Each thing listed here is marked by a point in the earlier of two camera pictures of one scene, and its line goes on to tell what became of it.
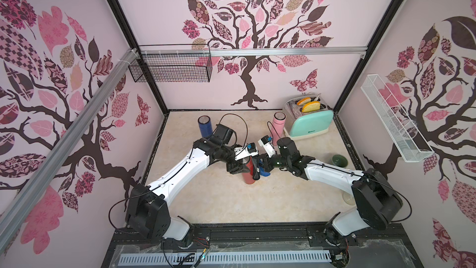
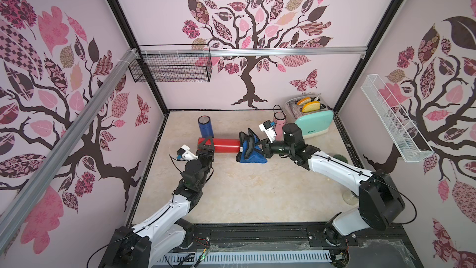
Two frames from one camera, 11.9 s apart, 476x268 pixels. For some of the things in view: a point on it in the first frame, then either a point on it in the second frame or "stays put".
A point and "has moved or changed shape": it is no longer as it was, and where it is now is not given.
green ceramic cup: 339,160 stays put
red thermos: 248,177 has moved or changed shape
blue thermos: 204,121 stays put
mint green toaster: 307,115 stays put
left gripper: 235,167 to 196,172
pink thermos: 278,125 stays put
